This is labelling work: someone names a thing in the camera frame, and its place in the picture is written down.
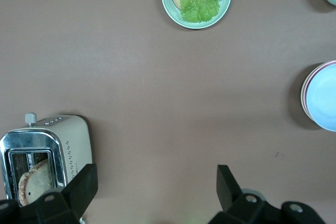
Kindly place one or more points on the toast slice in toaster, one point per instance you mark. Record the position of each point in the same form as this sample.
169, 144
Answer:
34, 182

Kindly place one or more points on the beige and chrome toaster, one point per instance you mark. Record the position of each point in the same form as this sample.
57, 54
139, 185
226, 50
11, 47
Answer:
73, 140

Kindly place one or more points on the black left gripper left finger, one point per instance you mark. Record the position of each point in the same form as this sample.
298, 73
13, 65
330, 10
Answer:
82, 187

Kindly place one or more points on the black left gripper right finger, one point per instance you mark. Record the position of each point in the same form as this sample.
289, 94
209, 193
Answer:
228, 190

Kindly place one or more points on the pink plate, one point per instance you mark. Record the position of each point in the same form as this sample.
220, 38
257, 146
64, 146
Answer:
304, 91

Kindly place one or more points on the mint green plate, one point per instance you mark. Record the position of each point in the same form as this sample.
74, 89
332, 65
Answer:
225, 1

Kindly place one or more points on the light blue plate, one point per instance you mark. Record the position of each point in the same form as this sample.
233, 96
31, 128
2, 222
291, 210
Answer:
324, 98

